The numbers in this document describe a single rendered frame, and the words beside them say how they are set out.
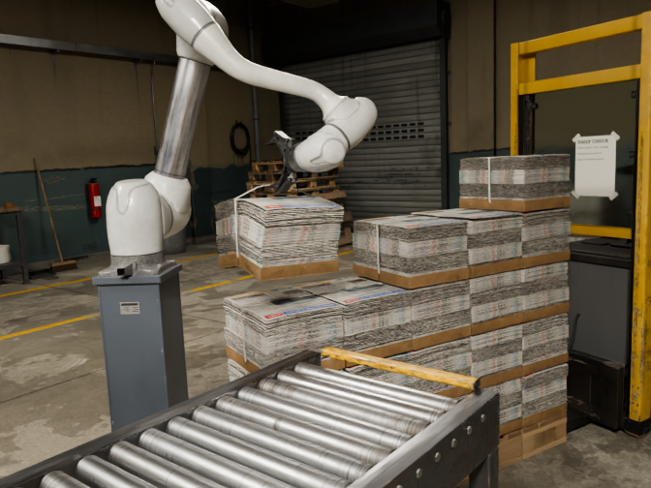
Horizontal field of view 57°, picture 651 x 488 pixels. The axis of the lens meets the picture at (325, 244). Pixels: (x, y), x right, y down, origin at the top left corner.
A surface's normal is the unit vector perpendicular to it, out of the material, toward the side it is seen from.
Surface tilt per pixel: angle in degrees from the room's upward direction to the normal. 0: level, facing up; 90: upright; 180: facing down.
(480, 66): 90
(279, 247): 99
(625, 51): 90
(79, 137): 90
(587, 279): 90
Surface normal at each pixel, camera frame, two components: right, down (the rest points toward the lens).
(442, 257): 0.50, 0.11
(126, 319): -0.07, 0.15
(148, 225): 0.67, 0.05
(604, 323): -0.86, 0.11
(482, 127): -0.63, 0.14
